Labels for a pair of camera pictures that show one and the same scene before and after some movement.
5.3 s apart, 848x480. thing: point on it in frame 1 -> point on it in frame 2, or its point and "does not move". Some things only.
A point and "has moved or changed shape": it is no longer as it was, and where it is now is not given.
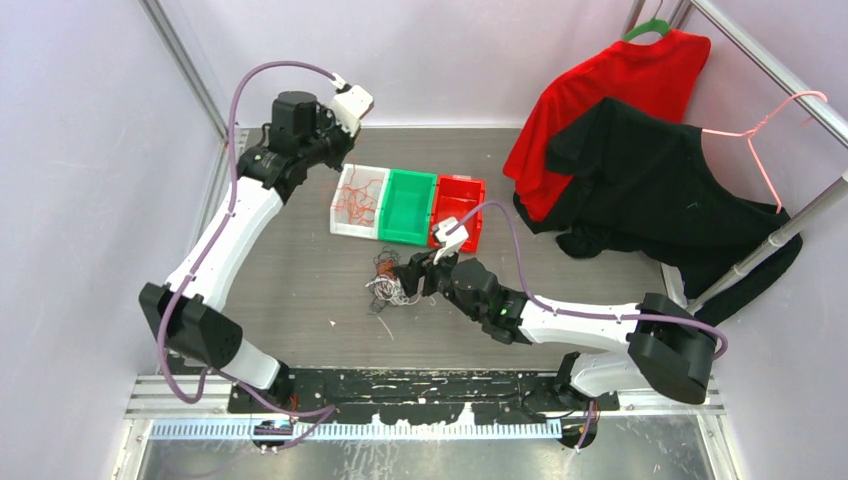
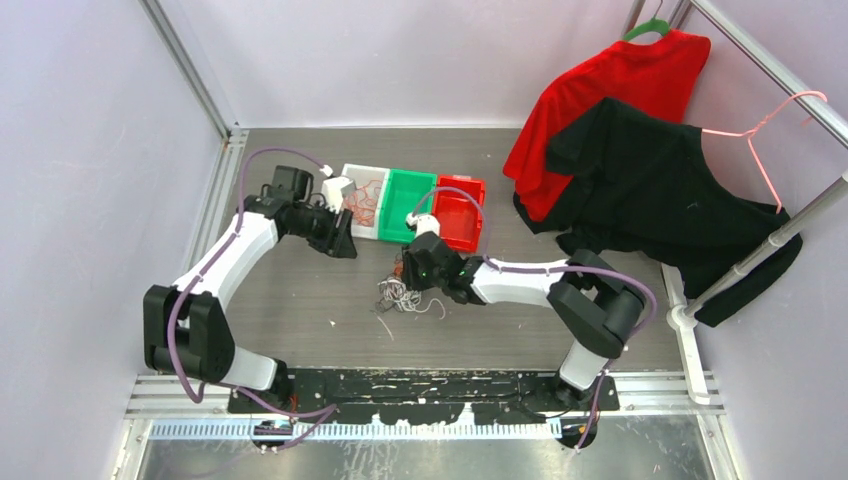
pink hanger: x=748 y=135 does not move
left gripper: x=327 y=118 -> x=338 y=240
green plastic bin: x=407 y=205 does not move
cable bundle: x=387 y=284 has moved or changed shape
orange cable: x=358 y=204 does not move
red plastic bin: x=458 y=197 does not move
